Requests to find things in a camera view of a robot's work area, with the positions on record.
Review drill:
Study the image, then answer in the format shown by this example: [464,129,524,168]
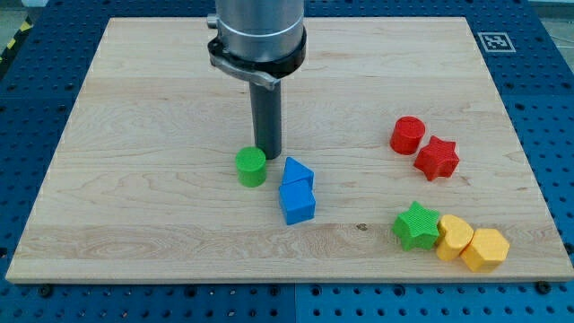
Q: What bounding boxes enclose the red cylinder block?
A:
[390,116,426,155]

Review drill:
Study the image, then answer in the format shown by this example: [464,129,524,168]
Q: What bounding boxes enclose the blue triangle block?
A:
[282,156,315,188]

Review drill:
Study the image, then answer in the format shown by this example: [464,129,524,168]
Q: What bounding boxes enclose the green cylinder block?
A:
[235,146,266,188]

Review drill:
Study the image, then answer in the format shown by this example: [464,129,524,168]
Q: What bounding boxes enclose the yellow hexagon block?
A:
[460,228,510,273]

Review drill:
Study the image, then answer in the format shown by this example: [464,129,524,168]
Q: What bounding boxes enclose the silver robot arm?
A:
[207,0,307,91]

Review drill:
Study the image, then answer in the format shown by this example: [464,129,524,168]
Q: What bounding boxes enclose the black white fiducial marker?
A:
[478,31,516,53]

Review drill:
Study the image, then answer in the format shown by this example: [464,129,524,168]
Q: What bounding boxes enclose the red star block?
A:
[413,135,459,181]

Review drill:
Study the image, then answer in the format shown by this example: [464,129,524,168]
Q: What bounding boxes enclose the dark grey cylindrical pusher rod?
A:
[249,83,282,160]

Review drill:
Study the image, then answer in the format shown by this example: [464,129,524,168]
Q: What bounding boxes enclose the blue cube block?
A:
[279,180,316,225]

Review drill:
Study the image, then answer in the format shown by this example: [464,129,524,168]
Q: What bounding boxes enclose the green star block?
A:
[392,201,440,251]

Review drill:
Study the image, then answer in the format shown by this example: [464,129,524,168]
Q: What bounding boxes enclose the yellow heart block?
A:
[436,214,474,261]

